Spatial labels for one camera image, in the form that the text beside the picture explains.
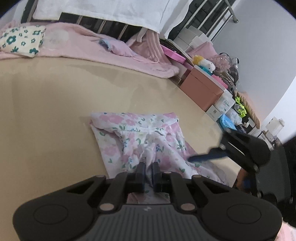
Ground blue plastic bag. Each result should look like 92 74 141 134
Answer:
218 114 237 131

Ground terracotta cardboard box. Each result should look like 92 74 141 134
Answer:
180 66 226 111

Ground metal bed frame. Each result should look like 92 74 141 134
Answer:
21 1 238 41

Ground pink floral garment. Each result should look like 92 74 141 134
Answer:
90 112 229 204

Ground neon yellow green item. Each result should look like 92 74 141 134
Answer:
234 96 247 118

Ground lilac folded cloth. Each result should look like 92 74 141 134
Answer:
98 39 137 57

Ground white stacked boxes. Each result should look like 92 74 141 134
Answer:
173 26 213 53

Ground white hanging sheet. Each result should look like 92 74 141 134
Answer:
33 0 191 36

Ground yellow white plush toy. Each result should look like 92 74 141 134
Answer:
193 55 216 72

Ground white printed carton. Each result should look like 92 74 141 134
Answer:
206 90 235 121

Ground pink fleece blanket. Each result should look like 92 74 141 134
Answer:
1 22 179 78

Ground magenta flat box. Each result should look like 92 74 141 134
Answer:
161 45 186 64

